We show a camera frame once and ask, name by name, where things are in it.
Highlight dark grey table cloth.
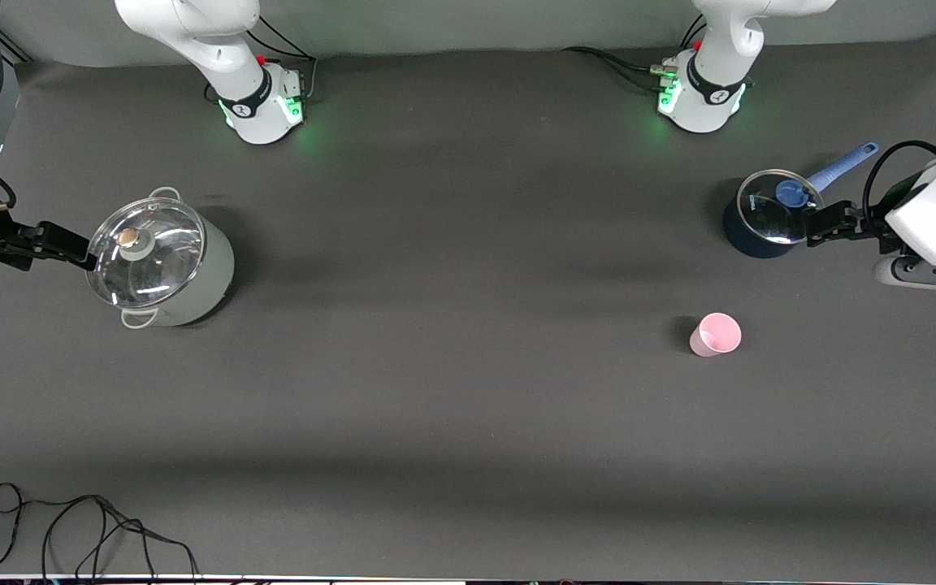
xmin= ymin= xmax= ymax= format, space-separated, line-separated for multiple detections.
xmin=0 ymin=28 xmax=936 ymax=583

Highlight grey stockpot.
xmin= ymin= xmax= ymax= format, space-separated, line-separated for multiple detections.
xmin=86 ymin=186 xmax=236 ymax=329

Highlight glass lid with blue knob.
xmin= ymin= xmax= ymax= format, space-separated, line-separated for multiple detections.
xmin=738 ymin=169 xmax=826 ymax=246

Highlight black aluminium frame rail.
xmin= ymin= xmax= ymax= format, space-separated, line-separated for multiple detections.
xmin=0 ymin=27 xmax=35 ymax=66

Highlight glass stockpot lid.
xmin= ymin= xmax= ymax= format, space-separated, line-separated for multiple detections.
xmin=86 ymin=197 xmax=207 ymax=310

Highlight pink plastic cup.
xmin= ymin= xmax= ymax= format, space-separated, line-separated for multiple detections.
xmin=689 ymin=313 xmax=743 ymax=358

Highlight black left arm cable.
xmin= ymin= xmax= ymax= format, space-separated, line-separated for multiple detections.
xmin=862 ymin=141 xmax=936 ymax=236

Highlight dark blue saucepan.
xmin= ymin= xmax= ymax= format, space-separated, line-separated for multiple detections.
xmin=722 ymin=141 xmax=881 ymax=260

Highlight black right arm base cables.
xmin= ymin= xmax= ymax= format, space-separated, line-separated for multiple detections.
xmin=245 ymin=15 xmax=319 ymax=102

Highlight black left arm base cables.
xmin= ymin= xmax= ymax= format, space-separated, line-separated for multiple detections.
xmin=561 ymin=12 xmax=709 ymax=94

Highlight black arm base cables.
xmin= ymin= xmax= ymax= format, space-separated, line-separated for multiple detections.
xmin=561 ymin=12 xmax=709 ymax=94
xmin=245 ymin=15 xmax=319 ymax=102

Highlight thin black loose cable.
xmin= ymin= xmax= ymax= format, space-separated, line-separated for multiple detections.
xmin=0 ymin=483 xmax=199 ymax=583

